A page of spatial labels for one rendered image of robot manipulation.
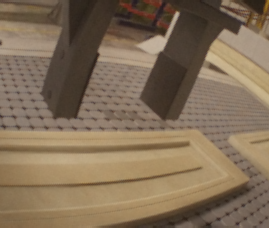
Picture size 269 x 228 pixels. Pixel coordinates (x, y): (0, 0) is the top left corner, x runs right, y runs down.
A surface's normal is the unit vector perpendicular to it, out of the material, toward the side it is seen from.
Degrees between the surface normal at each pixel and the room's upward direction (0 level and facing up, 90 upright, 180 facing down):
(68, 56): 90
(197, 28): 90
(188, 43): 90
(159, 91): 90
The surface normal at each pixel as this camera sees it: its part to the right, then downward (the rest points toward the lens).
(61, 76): -0.74, -0.02
